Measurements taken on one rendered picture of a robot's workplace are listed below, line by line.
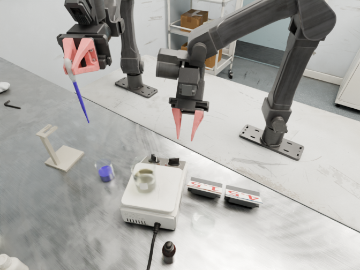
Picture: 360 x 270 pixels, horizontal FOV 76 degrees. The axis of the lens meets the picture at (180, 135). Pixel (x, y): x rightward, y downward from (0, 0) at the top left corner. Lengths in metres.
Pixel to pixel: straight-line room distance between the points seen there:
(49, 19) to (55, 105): 0.99
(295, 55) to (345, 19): 2.63
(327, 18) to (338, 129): 0.49
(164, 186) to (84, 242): 0.22
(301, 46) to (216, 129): 0.37
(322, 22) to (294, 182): 0.41
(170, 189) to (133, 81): 0.58
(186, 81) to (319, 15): 0.30
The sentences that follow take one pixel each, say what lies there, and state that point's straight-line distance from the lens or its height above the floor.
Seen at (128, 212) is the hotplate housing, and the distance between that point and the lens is 0.55.
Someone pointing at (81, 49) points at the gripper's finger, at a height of 1.25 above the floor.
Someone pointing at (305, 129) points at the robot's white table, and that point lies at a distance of 0.93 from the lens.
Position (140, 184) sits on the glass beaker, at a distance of 0.50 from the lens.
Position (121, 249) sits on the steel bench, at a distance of 0.58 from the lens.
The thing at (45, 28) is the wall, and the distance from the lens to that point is 1.92.
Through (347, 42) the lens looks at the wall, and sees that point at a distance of 3.31.
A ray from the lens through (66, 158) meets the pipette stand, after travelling 0.78.
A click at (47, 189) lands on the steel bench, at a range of 0.73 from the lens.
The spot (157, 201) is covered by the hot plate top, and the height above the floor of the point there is 0.99.
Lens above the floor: 1.43
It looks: 43 degrees down
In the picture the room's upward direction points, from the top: 1 degrees clockwise
